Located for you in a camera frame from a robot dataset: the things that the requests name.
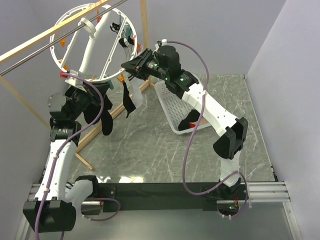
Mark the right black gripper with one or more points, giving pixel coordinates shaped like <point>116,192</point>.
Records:
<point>136,66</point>

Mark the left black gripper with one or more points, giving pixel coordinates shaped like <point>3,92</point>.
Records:
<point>92,93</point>

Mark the white round clip hanger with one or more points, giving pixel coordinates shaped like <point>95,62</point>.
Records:
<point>93,50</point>

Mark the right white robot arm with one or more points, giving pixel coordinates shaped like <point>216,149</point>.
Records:
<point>164,64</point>

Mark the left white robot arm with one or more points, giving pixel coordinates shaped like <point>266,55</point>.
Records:
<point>54,207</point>

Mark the white striped hanging sock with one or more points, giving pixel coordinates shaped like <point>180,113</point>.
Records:
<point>137,97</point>

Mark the black striped sock at left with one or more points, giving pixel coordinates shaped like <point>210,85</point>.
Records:
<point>106,122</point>

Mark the white plastic mesh basket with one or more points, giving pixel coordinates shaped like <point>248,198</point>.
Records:
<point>174,108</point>

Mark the black beige red sock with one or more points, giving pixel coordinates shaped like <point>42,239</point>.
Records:
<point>189,121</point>

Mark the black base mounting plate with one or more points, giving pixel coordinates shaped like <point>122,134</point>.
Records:
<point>167,196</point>

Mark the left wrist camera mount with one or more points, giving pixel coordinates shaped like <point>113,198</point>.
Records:
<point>71,78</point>

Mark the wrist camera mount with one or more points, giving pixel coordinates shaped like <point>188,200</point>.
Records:
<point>160,43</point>
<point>71,78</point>

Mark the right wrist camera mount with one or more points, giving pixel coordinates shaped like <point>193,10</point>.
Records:
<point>160,43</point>

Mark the wooden rack frame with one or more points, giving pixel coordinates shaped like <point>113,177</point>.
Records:
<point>52,31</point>

